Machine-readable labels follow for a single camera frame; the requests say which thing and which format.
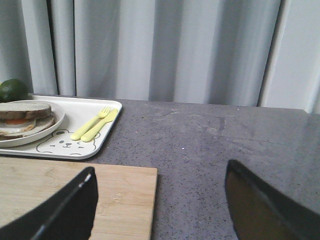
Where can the green lime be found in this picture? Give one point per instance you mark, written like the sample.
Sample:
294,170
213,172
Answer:
13,90

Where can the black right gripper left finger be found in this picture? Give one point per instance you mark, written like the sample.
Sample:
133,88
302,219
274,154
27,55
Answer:
69,214

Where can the yellow plastic knife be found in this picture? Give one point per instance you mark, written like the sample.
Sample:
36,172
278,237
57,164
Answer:
90,135

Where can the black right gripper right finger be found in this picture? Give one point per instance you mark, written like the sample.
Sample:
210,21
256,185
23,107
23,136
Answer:
260,212

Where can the grey curtain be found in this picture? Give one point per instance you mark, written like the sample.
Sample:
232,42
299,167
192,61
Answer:
263,53

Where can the fried egg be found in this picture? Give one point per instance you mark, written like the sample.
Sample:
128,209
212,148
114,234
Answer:
13,126

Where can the white bear tray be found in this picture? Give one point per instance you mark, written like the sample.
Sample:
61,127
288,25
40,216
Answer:
58,145

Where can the yellow plastic fork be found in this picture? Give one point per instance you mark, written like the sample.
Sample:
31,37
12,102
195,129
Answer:
85,127

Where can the white round plate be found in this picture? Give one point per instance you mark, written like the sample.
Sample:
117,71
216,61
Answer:
53,125

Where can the wooden cutting board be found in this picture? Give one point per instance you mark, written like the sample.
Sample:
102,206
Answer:
126,194

